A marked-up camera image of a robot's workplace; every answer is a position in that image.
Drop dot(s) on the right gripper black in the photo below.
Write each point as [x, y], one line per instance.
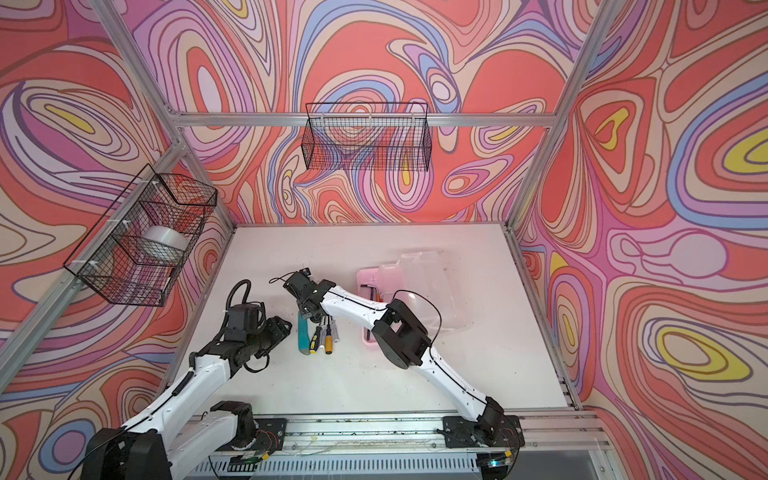
[306, 313]

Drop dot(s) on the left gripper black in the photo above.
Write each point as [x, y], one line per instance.
[277, 330]

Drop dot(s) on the orange handled screwdriver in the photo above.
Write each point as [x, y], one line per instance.
[328, 341]

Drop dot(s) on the black yellow small screwdriver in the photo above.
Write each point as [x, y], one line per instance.
[316, 339]

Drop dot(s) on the teal utility knife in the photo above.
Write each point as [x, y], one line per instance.
[303, 338]

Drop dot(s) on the pink translucent plastic tool box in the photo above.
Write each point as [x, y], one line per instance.
[424, 281]

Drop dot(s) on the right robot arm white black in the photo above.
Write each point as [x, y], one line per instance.
[404, 341]

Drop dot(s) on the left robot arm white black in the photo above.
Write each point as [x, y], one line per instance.
[158, 442]

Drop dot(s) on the clear handled screwdriver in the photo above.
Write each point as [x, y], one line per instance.
[334, 330]

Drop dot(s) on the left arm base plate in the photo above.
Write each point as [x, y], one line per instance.
[266, 435]

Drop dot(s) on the grey duct tape roll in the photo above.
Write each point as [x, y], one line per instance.
[167, 237]

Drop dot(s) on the black wire basket left wall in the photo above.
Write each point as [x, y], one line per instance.
[122, 267]

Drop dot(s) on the black wire basket wall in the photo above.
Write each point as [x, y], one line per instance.
[122, 267]
[367, 136]

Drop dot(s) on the black wire basket back wall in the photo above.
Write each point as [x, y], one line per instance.
[367, 136]

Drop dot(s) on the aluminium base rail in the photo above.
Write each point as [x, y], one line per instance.
[557, 445]

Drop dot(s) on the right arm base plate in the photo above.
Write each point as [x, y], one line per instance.
[457, 432]

